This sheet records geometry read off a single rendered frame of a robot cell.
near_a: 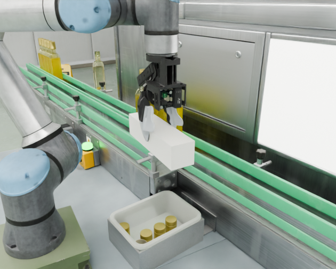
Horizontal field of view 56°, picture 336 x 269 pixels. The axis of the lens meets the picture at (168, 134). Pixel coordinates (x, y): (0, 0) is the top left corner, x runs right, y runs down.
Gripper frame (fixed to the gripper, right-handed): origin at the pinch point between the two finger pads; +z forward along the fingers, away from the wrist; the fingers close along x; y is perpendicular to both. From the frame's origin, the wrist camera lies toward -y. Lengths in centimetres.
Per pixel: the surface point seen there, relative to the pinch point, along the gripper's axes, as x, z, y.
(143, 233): -6.3, 27.7, 2.5
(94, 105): 5, 15, -74
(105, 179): -3, 34, -40
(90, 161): -6, 31, -51
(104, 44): 197, 64, -643
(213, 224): 15.7, 31.8, 4.9
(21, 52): 20, 65, -618
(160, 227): -1.1, 27.7, 2.4
